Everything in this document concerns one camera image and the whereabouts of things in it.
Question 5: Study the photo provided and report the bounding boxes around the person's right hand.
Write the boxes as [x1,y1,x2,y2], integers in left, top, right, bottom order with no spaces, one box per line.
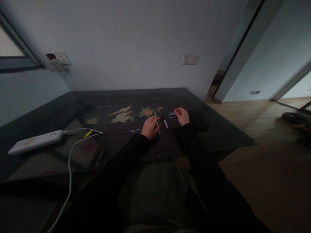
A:
[174,107,190,127]

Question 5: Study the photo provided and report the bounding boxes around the person's left hand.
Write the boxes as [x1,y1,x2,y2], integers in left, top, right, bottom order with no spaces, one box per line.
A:
[141,116,162,141]

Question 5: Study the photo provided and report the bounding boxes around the thin white stick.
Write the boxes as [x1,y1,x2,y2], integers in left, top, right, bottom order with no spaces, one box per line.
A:
[154,113,161,135]

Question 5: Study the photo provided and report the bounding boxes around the black tube white label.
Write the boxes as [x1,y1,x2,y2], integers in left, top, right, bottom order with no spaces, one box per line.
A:
[161,114,170,133]

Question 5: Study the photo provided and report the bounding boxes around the black pouch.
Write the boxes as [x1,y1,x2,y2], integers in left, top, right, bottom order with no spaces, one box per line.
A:
[188,111,210,132]

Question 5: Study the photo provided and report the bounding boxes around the dark bird flower painted panel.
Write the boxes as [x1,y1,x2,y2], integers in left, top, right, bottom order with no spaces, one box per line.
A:
[77,103,193,163]

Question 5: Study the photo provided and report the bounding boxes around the person's legs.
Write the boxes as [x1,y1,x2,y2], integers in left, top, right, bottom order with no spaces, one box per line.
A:
[118,161,208,233]

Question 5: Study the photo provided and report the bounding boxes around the dark glass table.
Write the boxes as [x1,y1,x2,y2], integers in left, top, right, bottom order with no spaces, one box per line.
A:
[0,87,259,185]

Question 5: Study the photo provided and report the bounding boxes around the white power bank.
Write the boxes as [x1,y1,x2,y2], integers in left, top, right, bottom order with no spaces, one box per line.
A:
[7,129,64,156]

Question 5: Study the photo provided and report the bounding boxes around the window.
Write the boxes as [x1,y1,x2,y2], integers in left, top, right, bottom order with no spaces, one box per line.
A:
[0,9,46,74]

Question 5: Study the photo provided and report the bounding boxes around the white double wall socket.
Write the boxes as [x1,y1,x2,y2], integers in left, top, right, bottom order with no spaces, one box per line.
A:
[181,53,200,65]

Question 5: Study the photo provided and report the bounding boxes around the dark door frame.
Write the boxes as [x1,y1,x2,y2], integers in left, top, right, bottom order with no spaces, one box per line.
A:
[203,0,266,105]

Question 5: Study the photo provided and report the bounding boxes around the white cable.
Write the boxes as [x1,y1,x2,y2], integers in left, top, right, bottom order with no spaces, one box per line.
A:
[45,128,104,233]

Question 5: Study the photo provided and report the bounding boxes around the white wall socket with plugs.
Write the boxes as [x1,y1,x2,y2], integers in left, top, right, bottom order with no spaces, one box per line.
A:
[45,52,72,73]

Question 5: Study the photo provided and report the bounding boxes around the grey sliding door frame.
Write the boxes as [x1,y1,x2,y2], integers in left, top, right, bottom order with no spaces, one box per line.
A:
[269,59,311,113]

